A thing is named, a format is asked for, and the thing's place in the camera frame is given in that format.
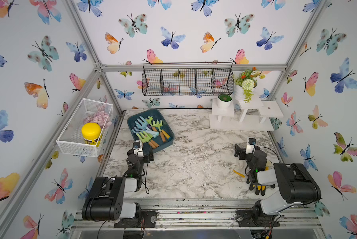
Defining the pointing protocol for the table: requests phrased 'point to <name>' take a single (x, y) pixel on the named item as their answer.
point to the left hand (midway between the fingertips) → (144, 145)
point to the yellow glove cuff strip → (239, 174)
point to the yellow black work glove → (259, 189)
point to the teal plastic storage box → (151, 127)
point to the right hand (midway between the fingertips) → (245, 143)
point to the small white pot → (224, 101)
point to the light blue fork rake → (144, 126)
